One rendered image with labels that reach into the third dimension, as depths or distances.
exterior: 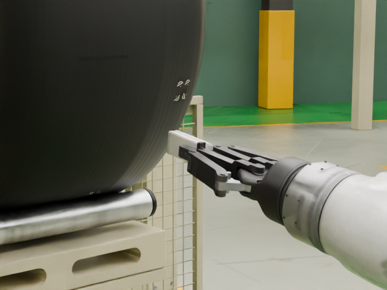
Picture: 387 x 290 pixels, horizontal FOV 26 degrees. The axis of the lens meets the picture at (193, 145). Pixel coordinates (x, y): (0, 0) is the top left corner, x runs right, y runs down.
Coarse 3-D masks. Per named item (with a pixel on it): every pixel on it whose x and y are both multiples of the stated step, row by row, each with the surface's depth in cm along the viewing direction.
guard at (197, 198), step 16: (192, 112) 197; (192, 128) 197; (176, 176) 195; (192, 176) 199; (192, 192) 200; (192, 208) 200; (192, 224) 201; (192, 240) 202; (192, 256) 202; (192, 272) 203; (192, 288) 204
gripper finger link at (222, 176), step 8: (192, 152) 99; (192, 160) 98; (200, 160) 96; (208, 160) 97; (192, 168) 98; (200, 168) 96; (208, 168) 95; (216, 168) 94; (200, 176) 97; (208, 176) 95; (216, 176) 92; (224, 176) 91; (208, 184) 95; (216, 192) 92; (224, 192) 92
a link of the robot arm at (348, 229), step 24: (336, 192) 83; (360, 192) 80; (384, 192) 79; (336, 216) 81; (360, 216) 79; (384, 216) 77; (336, 240) 81; (360, 240) 78; (384, 240) 76; (360, 264) 79; (384, 264) 77; (384, 288) 79
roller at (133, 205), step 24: (120, 192) 128; (144, 192) 129; (0, 216) 114; (24, 216) 115; (48, 216) 117; (72, 216) 120; (96, 216) 122; (120, 216) 125; (144, 216) 129; (0, 240) 113; (24, 240) 116
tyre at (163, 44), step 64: (0, 0) 101; (64, 0) 99; (128, 0) 105; (192, 0) 112; (0, 64) 102; (64, 64) 101; (128, 64) 107; (192, 64) 114; (0, 128) 105; (64, 128) 105; (128, 128) 112; (0, 192) 113; (64, 192) 117
